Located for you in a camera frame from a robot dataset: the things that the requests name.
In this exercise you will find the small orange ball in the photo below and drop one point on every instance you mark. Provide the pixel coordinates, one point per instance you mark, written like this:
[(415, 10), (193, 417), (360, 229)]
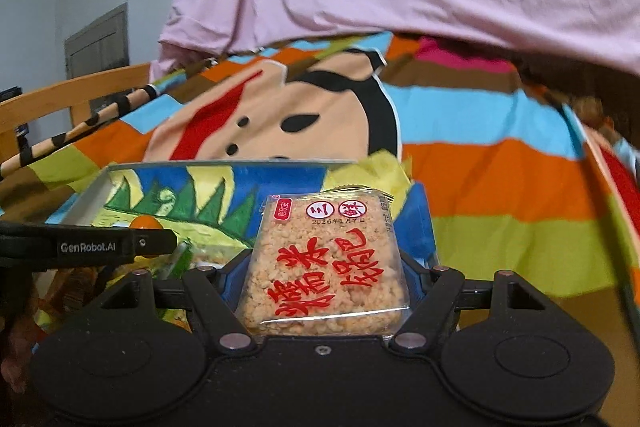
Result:
[(145, 223)]

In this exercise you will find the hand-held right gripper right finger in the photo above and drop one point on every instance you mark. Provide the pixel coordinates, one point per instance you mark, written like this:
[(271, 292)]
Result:
[(432, 294)]

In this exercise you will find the brown lettered blanket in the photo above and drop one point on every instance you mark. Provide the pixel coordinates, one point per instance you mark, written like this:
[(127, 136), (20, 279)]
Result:
[(575, 312)]

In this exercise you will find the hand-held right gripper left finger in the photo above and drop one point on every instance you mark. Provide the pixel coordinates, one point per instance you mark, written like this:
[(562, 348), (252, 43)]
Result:
[(225, 282)]

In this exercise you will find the grey door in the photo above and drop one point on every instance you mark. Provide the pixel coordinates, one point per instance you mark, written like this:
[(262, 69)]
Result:
[(97, 42)]

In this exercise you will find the shallow tray with dinosaur print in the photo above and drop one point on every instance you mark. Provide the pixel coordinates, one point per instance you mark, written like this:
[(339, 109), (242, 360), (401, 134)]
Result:
[(225, 192)]

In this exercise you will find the rice cracker packet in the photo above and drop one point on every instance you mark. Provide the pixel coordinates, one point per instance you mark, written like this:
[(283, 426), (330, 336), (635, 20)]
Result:
[(325, 272)]

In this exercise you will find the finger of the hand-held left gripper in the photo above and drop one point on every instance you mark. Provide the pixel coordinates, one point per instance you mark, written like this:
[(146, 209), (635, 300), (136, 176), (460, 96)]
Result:
[(155, 242)]

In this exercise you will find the striped cartoon printed blanket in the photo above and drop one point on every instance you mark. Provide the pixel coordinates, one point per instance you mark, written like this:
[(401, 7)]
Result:
[(500, 167)]

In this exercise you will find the wooden bed frame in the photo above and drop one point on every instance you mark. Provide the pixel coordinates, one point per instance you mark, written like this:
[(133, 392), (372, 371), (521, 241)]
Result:
[(75, 94)]

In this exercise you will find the brown striped pole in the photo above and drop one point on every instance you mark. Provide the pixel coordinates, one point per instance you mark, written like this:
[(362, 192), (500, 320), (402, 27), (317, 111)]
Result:
[(80, 129)]

